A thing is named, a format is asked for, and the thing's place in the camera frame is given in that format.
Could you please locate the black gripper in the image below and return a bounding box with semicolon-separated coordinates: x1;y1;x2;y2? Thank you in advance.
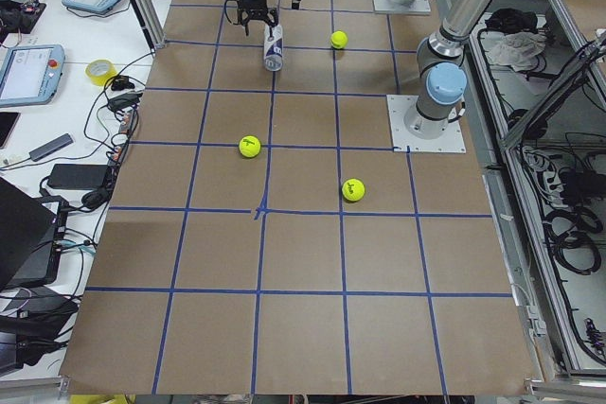
236;0;301;40

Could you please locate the white tennis ball can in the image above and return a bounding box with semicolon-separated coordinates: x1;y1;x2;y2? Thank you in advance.
263;25;283;72

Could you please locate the yellow tennis ball upper middle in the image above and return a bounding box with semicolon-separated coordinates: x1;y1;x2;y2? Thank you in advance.
330;30;348;50

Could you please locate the yellow tennis ball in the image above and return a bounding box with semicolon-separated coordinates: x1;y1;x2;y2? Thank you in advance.
341;178;365;202
239;135;262;158
330;30;348;50

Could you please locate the yellow tennis ball centre left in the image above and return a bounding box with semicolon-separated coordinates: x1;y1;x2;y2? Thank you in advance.
239;135;262;158

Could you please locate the yellow tennis ball centre right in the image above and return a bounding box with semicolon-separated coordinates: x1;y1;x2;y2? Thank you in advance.
341;178;365;202

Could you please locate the yellow tape roll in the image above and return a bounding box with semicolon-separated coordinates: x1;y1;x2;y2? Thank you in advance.
85;59;117;86

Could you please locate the grey usb hub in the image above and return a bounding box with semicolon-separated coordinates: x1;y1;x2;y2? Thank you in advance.
28;133;73;162

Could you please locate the near teach pendant tablet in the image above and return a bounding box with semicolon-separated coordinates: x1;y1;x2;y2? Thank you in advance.
1;44;65;107

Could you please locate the white crumpled cloth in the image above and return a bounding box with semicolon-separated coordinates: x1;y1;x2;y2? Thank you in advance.
487;31;546;71

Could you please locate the black power adapter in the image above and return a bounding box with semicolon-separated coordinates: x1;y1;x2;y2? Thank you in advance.
47;164;108;190

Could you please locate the black smartphone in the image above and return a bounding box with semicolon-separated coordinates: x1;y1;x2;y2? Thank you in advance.
0;112;20;149

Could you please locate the black laptop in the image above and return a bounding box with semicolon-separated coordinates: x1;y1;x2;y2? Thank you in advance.
1;180;67;290

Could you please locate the black coiled cable bundle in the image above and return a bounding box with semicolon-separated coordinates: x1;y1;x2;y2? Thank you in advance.
542;207;605;277

